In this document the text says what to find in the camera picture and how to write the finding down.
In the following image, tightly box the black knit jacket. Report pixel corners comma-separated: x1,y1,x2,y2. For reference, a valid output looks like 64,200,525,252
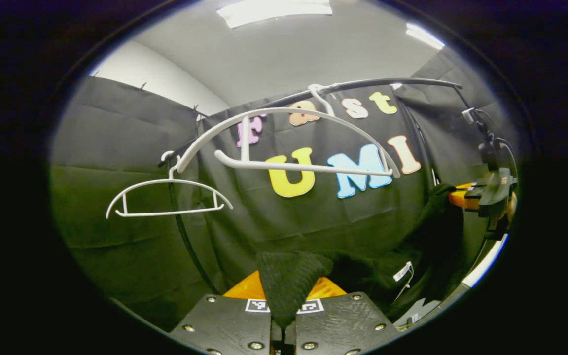
256,183,464,330

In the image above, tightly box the ceiling light panel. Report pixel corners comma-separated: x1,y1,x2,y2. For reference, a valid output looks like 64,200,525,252
405,22,445,50
216,0,334,29

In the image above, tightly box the white clothes hanger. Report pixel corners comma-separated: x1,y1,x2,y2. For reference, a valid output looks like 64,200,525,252
176,84,401,179
106,150,234,219

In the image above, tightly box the black backdrop cloth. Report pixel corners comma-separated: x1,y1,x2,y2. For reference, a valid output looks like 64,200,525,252
50,47,521,332

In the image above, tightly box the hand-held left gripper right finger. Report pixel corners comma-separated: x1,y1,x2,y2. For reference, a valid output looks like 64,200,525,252
295,276,403,355

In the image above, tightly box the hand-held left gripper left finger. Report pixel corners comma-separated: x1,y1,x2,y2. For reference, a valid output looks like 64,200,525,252
168,270,271,355

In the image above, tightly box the black clothes rack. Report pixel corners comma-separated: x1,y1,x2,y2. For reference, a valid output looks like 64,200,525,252
157,77,463,296

